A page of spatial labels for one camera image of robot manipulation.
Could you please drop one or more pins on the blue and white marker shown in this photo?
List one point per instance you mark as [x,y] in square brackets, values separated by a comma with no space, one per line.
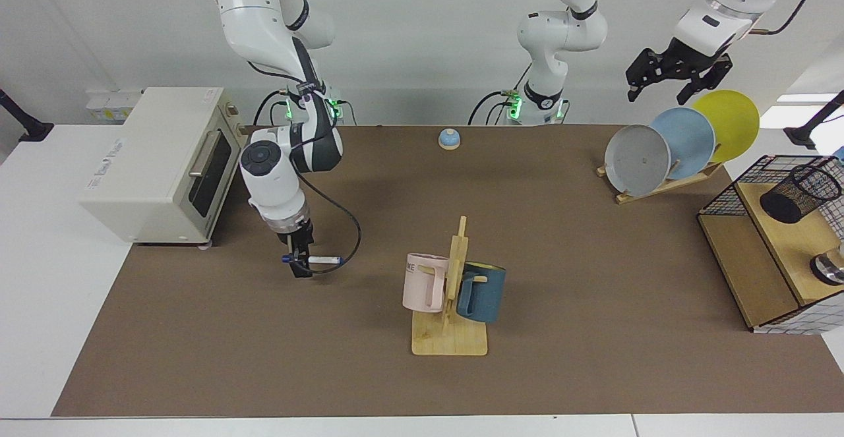
[326,260]

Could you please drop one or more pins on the black mesh pen holder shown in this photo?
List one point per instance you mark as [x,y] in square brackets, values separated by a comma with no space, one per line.
[788,200]

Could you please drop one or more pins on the yellow plate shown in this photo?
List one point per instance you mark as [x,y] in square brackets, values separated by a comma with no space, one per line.
[732,117]

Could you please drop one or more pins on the light blue plate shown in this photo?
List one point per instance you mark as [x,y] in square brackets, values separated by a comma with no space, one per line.
[689,137]

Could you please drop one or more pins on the grey plate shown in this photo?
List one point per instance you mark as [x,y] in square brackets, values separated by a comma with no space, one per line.
[636,160]

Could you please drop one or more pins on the wooden plate rack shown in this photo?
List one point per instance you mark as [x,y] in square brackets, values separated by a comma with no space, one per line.
[659,188]

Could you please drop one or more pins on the pink cup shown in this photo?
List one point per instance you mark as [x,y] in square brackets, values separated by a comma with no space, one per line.
[422,285]

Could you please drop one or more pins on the wooden cup stand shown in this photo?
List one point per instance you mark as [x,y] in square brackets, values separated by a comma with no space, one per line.
[448,341]

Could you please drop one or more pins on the pale toaster oven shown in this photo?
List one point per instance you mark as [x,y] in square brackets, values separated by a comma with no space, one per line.
[151,160]

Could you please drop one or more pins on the small blue round knob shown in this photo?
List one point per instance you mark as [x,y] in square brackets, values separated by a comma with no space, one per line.
[449,139]

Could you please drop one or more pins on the teal cup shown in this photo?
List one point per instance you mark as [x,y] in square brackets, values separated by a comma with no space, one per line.
[484,295]

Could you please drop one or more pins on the brown table cloth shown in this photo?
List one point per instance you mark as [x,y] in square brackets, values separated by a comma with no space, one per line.
[560,292]

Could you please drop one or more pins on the silver metal lid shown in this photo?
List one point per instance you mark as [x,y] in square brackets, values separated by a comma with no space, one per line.
[829,269]

